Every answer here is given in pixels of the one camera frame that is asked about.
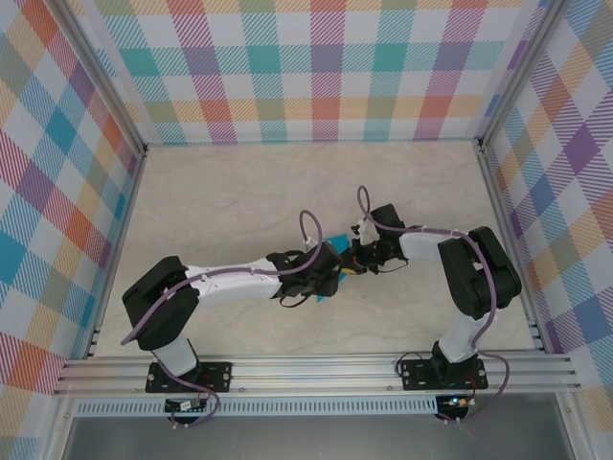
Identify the grey metal panel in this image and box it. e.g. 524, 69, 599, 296
61, 415, 576, 460

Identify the black circuit board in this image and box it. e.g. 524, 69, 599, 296
164, 398, 208, 414

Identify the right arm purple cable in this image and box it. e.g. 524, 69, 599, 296
356, 185, 510, 426

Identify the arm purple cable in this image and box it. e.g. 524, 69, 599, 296
356, 185, 510, 426
119, 209, 331, 430

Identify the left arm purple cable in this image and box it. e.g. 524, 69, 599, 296
119, 209, 331, 430

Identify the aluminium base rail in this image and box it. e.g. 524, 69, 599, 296
53, 352, 583, 397

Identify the slotted aluminium cable tray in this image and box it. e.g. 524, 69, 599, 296
75, 400, 440, 417

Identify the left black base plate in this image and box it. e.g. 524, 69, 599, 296
145, 359, 235, 395

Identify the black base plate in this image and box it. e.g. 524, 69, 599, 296
145, 359, 235, 395
399, 358, 488, 392

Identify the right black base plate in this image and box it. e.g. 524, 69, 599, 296
399, 358, 488, 392

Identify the right aluminium side rail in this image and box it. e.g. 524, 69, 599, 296
478, 146, 547, 356

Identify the aluminium side rail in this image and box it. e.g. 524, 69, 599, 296
83, 146, 149, 360
478, 146, 547, 356

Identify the left aluminium side rail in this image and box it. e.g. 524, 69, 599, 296
83, 146, 149, 360

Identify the right aluminium frame post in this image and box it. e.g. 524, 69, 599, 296
476, 0, 571, 154

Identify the aluminium frame post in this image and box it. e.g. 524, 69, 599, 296
476, 0, 571, 154
45, 0, 149, 157

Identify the left aluminium frame post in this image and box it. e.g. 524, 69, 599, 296
45, 0, 149, 157

